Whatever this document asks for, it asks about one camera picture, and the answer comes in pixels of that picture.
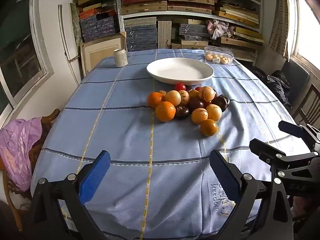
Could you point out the tan longan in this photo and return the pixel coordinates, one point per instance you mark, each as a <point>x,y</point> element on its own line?
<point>163,93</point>

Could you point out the brick pattern curtain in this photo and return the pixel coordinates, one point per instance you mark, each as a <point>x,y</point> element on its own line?
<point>280,22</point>

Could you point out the bright window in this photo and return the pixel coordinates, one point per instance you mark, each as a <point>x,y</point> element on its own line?
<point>310,30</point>

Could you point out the white framed window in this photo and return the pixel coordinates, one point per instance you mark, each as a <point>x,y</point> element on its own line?
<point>20,55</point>

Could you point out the black padded chair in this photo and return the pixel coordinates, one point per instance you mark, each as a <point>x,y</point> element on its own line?
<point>297,75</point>

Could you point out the shelf of stacked boxes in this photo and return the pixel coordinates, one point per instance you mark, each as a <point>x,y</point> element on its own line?
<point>145,7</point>

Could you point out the carved wooden chair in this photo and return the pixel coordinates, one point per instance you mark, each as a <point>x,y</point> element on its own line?
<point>47,120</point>

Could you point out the pale drink can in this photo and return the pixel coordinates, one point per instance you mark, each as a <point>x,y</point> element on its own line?
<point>120,58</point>

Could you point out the dark clothing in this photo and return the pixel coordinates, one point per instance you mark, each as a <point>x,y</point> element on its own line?
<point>277,85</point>

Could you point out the clear plastic clamshell box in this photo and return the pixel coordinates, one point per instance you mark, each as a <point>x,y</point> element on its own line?
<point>218,55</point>

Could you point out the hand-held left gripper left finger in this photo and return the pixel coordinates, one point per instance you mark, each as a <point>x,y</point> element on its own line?
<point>96,177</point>

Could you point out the pink plastic bag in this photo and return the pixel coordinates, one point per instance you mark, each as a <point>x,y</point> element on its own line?
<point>218,28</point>

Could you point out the blue checked tablecloth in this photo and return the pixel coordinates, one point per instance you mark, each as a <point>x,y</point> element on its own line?
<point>112,130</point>

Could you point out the dark red plum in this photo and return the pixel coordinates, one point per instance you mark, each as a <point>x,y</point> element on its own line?
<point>195,104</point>

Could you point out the orange mandarin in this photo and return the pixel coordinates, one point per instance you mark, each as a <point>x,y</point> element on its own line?
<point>165,111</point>
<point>155,99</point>
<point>208,127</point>

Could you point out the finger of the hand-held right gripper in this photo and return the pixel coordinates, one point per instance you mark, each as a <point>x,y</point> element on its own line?
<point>291,130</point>
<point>262,148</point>

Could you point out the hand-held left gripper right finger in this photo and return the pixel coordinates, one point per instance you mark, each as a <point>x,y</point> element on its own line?
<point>225,177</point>

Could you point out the beige framed wooden panel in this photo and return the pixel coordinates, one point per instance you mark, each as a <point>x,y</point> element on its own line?
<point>100,52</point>

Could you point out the purple cloth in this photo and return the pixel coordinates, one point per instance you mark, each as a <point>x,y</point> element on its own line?
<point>17,150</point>

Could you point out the white metal shelving rack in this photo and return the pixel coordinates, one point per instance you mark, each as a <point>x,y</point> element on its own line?
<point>121,22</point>

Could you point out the green marbled board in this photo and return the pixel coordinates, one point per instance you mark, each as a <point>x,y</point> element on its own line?
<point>75,27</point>

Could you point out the slatted wooden chair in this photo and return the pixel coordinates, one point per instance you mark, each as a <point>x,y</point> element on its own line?
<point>310,100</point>

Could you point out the striped yellow pepino melon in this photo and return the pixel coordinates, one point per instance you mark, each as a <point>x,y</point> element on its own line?
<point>173,97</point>
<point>184,95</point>

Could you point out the white wooden strip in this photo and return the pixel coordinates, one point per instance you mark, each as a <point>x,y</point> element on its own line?
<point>65,37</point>

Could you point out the white oval plate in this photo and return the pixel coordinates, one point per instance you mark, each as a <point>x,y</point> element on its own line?
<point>180,71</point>

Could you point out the large striped pepino melon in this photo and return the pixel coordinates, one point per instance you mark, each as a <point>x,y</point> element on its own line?
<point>206,93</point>

